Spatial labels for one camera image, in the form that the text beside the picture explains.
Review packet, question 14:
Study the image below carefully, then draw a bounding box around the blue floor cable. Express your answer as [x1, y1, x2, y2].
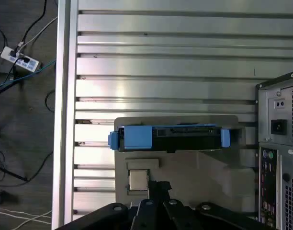
[0, 59, 57, 92]

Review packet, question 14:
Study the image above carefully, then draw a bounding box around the black open PC case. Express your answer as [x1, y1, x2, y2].
[255, 69, 293, 230]

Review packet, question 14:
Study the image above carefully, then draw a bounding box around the grey parts rack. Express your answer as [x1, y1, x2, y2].
[113, 115, 260, 216]

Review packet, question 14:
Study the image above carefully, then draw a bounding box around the silver CPU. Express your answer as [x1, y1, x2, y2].
[128, 169, 151, 192]

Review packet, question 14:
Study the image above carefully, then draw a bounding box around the white floor cable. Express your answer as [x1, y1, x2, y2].
[0, 206, 53, 230]

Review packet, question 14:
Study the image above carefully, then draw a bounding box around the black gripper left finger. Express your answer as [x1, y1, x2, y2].
[55, 180, 163, 230]

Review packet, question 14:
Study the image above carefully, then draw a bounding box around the hard disk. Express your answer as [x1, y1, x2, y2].
[108, 123, 230, 153]

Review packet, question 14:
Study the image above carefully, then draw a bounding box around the white power strip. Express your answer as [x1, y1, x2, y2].
[0, 46, 41, 72]

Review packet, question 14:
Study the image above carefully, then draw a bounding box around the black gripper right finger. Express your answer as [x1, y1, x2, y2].
[160, 181, 266, 230]

